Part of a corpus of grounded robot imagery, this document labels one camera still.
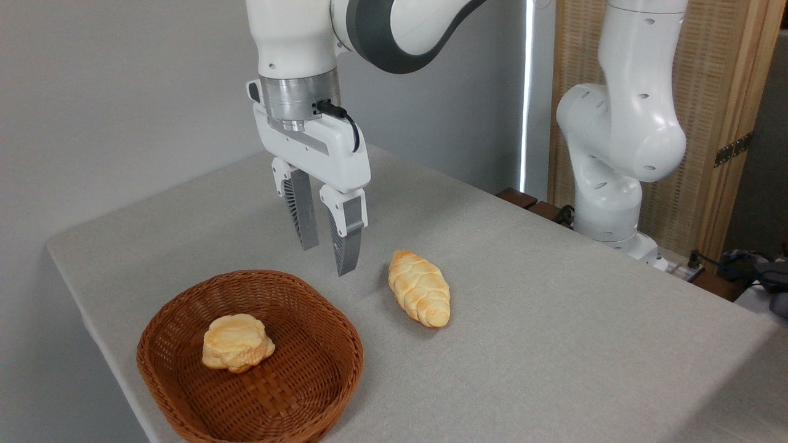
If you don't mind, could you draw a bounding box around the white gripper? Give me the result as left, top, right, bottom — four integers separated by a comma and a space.
246, 79, 372, 277

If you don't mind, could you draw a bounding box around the round golden bread roll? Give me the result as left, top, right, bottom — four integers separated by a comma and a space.
202, 314, 276, 374

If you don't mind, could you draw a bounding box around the braided long bread loaf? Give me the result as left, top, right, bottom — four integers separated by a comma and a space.
388, 250, 451, 329

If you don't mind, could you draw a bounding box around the brown wicker basket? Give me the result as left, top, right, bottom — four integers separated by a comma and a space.
137, 269, 364, 443

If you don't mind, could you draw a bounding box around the dark wooden base board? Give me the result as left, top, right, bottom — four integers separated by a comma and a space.
496, 187, 576, 229

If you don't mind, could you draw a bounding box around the metal screen hinge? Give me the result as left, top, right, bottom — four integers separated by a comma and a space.
714, 132, 754, 169

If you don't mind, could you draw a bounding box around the dark grey bundled gear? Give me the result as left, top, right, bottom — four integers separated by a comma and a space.
717, 245, 788, 319

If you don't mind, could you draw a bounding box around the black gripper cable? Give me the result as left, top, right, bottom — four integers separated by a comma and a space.
314, 100, 361, 154

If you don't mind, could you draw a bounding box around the black plug with cable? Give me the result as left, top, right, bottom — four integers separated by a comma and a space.
687, 250, 739, 274

